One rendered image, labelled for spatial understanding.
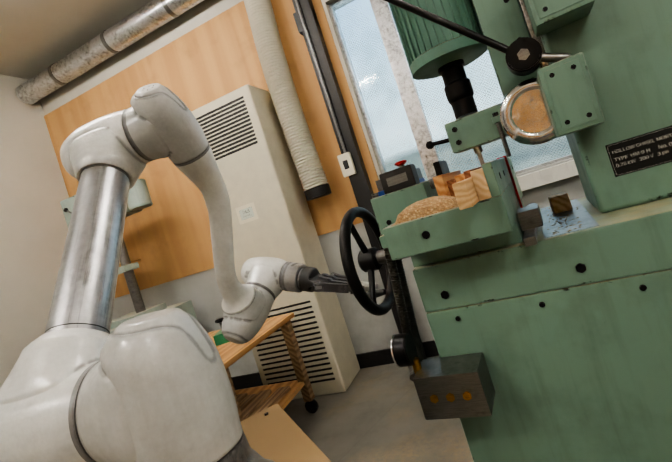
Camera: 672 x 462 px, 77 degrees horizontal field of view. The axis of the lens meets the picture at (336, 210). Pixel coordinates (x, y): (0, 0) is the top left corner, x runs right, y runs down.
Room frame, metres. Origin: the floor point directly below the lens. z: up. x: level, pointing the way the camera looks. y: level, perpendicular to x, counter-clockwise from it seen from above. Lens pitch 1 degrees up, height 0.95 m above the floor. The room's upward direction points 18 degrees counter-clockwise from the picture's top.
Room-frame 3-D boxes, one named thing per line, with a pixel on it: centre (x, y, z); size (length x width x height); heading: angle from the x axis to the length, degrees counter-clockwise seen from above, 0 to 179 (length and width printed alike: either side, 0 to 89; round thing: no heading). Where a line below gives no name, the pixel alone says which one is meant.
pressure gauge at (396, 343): (0.81, -0.05, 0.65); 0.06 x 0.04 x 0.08; 154
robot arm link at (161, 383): (0.64, 0.33, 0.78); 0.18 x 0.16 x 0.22; 82
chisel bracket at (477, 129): (0.94, -0.37, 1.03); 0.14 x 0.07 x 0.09; 64
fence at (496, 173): (0.93, -0.38, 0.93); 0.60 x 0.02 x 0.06; 154
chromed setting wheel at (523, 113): (0.78, -0.41, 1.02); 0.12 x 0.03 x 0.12; 64
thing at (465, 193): (0.91, -0.33, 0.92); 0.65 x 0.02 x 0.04; 154
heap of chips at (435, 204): (0.77, -0.16, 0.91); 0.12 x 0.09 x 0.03; 64
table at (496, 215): (1.00, -0.25, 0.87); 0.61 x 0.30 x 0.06; 154
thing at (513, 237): (0.98, -0.30, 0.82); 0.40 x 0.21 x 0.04; 154
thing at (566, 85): (0.73, -0.45, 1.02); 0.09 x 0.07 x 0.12; 154
